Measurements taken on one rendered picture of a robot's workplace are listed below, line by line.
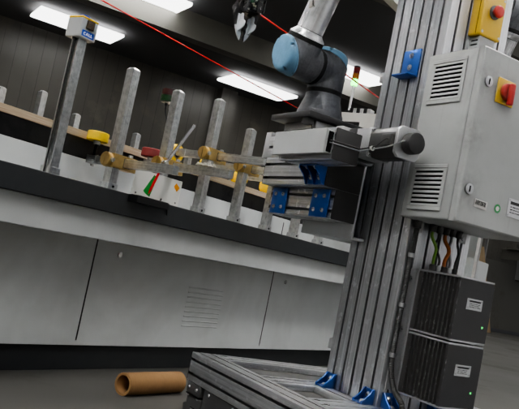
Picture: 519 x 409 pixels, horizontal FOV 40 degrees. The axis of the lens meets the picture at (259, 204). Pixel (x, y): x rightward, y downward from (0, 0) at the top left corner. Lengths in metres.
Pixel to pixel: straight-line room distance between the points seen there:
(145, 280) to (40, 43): 8.99
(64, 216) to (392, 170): 1.09
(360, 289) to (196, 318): 1.35
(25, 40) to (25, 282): 9.28
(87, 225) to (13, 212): 0.30
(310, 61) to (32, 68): 9.68
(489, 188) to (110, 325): 1.66
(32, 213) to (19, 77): 9.34
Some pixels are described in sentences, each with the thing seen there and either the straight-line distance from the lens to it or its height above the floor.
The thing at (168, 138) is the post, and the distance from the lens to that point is 2.77.
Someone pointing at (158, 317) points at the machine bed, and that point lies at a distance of 3.20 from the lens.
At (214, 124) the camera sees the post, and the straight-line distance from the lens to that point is 2.97.
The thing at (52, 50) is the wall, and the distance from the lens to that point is 11.87.
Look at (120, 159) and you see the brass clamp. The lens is 2.59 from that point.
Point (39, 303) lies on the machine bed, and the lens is 2.75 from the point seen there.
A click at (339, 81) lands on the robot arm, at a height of 1.17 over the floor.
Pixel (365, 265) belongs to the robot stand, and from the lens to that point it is 2.20.
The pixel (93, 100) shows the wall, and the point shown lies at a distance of 11.96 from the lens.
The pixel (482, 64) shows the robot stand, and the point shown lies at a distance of 2.00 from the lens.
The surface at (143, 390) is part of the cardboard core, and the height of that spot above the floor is 0.02.
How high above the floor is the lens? 0.57
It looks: 4 degrees up
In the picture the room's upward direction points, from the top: 12 degrees clockwise
